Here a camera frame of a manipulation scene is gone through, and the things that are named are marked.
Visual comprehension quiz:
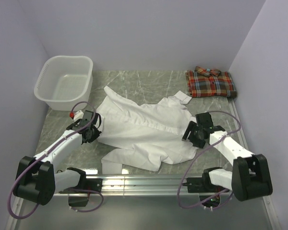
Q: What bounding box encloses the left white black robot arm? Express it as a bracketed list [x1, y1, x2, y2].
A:
[12, 110, 101, 206]

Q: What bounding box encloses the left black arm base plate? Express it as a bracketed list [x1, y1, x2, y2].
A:
[59, 178, 103, 208]

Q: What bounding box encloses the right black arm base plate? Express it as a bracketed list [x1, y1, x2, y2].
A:
[182, 176, 231, 208]

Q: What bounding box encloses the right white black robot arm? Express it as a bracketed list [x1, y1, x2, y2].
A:
[182, 112, 273, 201]

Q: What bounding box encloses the white plastic laundry basket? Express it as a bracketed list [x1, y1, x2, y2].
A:
[34, 56, 93, 111]

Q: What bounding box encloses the folded plaid flannel shirt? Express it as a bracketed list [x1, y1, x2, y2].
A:
[185, 66, 238, 98]

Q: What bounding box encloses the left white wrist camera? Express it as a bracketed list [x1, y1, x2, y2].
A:
[69, 110, 84, 120]

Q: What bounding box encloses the white long sleeve shirt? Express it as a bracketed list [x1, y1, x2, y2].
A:
[97, 86, 196, 174]

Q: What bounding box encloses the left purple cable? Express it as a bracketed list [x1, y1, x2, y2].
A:
[8, 101, 105, 219]

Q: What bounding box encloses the aluminium mounting rail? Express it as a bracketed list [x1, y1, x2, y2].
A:
[50, 173, 271, 197]

